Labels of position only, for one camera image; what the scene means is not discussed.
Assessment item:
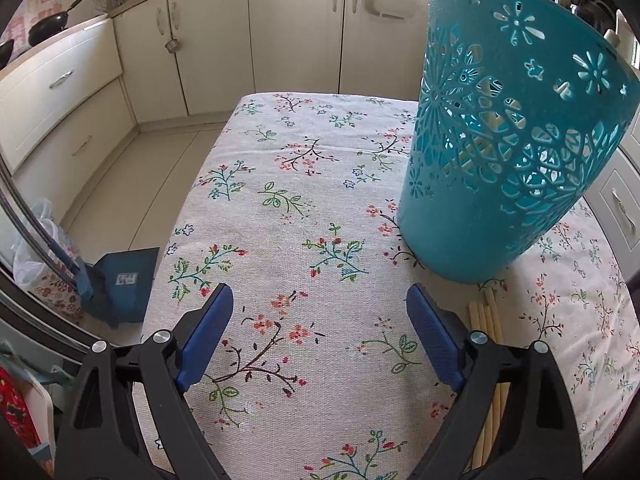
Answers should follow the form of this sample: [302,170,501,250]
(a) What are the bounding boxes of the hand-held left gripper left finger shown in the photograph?
[55,282,235,480]

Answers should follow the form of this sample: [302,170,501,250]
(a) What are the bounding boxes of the floral tablecloth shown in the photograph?
[141,91,636,480]

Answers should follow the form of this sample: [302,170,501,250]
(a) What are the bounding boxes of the bundle of wooden chopsticks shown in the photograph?
[467,287,508,468]

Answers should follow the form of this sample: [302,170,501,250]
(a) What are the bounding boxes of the red plush slipper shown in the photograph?
[0,365,41,456]

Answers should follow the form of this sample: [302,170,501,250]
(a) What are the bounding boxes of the white kitchen base cabinets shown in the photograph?
[0,0,640,261]

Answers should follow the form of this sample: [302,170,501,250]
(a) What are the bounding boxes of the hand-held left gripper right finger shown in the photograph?
[405,283,586,480]

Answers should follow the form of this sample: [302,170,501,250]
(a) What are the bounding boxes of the black wok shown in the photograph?
[27,0,96,48]

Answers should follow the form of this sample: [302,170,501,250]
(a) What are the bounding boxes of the white plastic bag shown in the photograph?
[11,199,83,323]

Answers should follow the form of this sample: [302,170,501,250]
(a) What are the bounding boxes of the teal perforated plastic bucket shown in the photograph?
[397,0,640,285]

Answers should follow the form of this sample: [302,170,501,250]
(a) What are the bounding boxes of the blue dustpan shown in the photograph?
[75,247,161,328]

